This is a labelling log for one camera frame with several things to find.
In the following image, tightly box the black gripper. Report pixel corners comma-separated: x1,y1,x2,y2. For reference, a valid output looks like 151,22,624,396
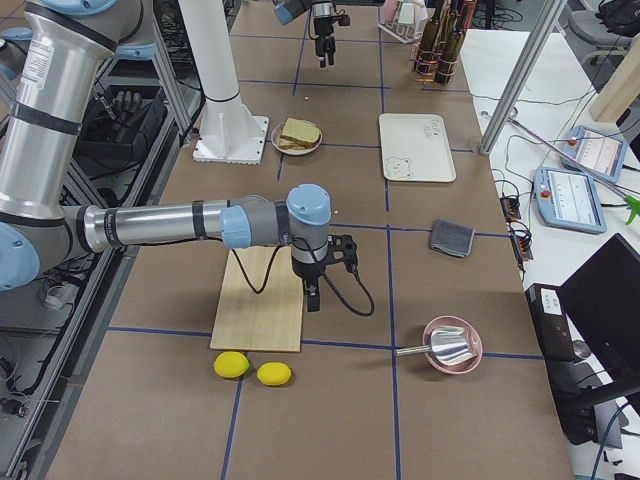
311,1,350,68
291,234,358,312

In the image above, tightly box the bread slice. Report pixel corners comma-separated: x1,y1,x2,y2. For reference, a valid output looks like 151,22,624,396
275,137,321,155
280,117,321,146

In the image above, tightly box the white round plate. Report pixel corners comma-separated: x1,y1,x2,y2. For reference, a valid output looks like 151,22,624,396
270,122,323,157

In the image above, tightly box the white bear serving tray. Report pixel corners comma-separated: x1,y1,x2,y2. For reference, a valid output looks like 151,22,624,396
379,113,457,183

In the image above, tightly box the wooden cutting board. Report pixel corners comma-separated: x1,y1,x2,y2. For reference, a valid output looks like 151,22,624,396
210,247,303,352

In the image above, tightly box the yellow lemon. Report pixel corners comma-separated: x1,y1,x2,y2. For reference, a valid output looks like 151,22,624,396
212,351,250,379
256,362,292,387

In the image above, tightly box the dark green wine bottle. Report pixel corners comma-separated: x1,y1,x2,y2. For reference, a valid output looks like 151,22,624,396
414,0,445,78

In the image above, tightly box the metal scoop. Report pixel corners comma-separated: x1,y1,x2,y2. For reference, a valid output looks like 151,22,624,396
395,326,479,366

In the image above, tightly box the folded grey cloth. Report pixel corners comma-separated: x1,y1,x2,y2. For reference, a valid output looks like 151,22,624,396
430,219,475,258

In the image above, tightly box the pink bowl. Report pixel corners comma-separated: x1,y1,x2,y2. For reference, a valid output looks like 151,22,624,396
422,316,483,375

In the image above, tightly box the black laptop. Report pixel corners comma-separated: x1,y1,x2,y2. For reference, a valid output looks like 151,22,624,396
525,233,639,448

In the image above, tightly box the blue teach pendant tablet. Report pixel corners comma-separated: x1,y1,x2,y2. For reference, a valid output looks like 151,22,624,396
560,125,628,183

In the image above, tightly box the white wire cup rack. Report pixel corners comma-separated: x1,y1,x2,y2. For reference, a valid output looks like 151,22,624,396
378,0,429,44

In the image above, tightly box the copper wire bottle rack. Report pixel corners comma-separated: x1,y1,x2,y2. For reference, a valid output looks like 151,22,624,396
413,0,476,83

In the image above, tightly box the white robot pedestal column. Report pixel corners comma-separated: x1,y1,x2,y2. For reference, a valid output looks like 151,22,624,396
179,0,241,136

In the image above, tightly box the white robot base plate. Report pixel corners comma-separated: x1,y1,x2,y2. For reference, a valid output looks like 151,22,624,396
193,114,269,165

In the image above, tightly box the aluminium frame post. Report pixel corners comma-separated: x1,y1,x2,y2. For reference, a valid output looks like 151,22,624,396
479,0,567,156

